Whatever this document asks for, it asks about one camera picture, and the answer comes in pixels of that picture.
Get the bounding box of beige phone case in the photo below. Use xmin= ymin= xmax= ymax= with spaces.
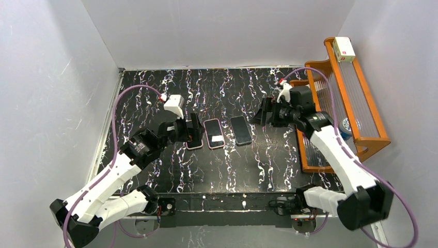
xmin=185 ymin=133 xmax=204 ymax=150

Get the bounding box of pink phone case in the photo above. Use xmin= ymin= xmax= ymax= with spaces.
xmin=203 ymin=118 xmax=226 ymax=150

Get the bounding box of clear magsafe phone case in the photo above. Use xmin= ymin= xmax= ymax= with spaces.
xmin=229 ymin=115 xmax=253 ymax=147

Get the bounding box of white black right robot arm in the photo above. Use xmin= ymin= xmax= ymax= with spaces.
xmin=250 ymin=85 xmax=394 ymax=230

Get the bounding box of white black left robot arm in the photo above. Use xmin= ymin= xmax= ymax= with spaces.
xmin=50 ymin=113 xmax=205 ymax=247

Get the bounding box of orange wooden shelf rack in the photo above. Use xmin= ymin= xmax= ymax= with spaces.
xmin=289 ymin=37 xmax=391 ymax=162

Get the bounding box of blue white tape roll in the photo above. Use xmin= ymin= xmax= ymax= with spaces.
xmin=338 ymin=118 xmax=353 ymax=141

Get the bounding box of white box with red label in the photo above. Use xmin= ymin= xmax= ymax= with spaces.
xmin=332 ymin=37 xmax=355 ymax=63

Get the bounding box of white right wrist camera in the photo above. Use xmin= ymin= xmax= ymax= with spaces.
xmin=276 ymin=79 xmax=293 ymax=103

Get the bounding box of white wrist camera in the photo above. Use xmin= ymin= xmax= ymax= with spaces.
xmin=276 ymin=79 xmax=293 ymax=103
xmin=159 ymin=94 xmax=184 ymax=119

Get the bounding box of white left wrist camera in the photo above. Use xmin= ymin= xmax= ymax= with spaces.
xmin=159 ymin=94 xmax=184 ymax=119

